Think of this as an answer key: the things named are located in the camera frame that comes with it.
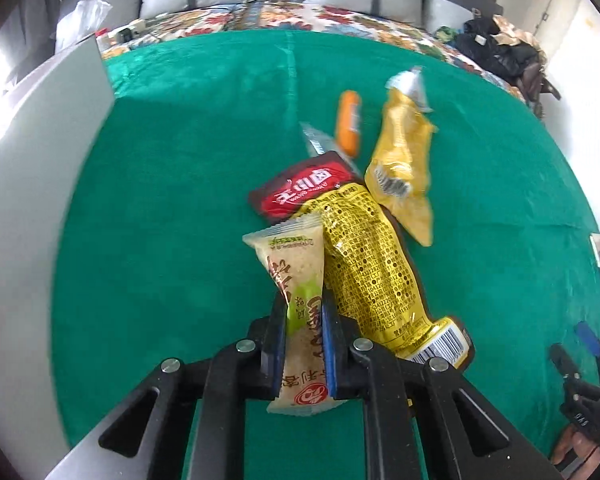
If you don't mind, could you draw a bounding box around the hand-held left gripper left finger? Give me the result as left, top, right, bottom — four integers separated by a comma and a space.
45, 292, 288, 480

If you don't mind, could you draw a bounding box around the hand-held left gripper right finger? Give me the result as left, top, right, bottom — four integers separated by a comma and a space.
322, 300, 566, 480

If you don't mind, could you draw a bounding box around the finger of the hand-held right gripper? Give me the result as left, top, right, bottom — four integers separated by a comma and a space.
550, 342, 600, 413
574, 321, 600, 376

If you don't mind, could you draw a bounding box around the beige snack packet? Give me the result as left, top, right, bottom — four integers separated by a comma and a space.
242, 212, 338, 417

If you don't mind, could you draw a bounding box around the yellow printed snack packet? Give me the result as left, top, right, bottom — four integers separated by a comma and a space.
300, 182, 475, 368

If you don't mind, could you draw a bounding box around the red snack packet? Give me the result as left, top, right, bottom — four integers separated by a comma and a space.
247, 151, 355, 225

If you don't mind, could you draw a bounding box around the yellow silver-topped snack bag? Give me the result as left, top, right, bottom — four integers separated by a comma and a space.
364, 66, 437, 247

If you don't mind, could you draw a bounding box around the silver white snack wrapper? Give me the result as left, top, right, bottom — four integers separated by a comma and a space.
299, 121, 361, 168

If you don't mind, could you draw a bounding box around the orange sausage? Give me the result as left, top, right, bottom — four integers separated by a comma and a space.
336, 90, 364, 157

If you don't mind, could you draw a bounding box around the white cardboard box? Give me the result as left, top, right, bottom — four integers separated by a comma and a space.
0, 35, 116, 480

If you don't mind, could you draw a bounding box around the person's right hand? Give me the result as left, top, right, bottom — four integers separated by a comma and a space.
550, 425, 600, 467

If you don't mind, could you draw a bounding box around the green blanket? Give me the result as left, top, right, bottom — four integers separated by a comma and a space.
50, 29, 600, 480

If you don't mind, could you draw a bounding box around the black clothes pile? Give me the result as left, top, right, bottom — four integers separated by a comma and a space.
452, 16, 561, 106

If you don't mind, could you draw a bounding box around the beige crumpled cloth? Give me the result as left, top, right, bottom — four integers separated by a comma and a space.
492, 14, 543, 48

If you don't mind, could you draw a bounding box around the white door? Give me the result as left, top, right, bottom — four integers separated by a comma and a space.
525, 0, 581, 51

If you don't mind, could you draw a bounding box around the clear plastic bag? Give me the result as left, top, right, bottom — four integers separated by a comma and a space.
55, 0, 112, 53

